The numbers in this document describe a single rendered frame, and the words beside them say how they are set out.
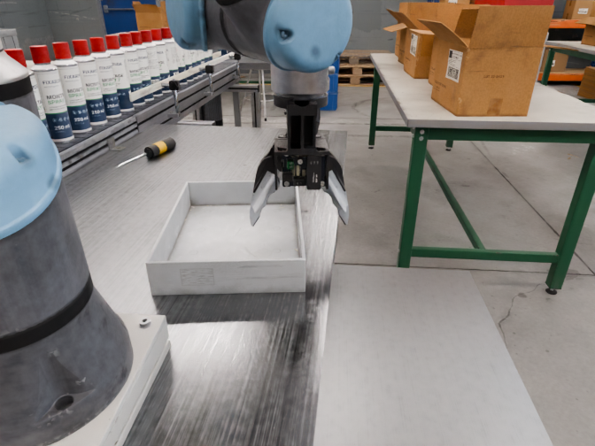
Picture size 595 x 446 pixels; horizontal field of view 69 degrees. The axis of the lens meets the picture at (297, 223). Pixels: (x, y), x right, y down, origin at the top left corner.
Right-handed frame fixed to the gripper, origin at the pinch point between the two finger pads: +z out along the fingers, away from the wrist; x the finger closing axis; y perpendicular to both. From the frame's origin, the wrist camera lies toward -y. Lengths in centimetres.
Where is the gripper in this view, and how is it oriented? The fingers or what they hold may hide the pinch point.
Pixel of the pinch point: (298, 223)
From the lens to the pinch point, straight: 67.1
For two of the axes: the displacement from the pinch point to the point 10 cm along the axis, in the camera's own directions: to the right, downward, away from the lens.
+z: 0.0, 8.9, 4.6
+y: 0.4, 4.6, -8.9
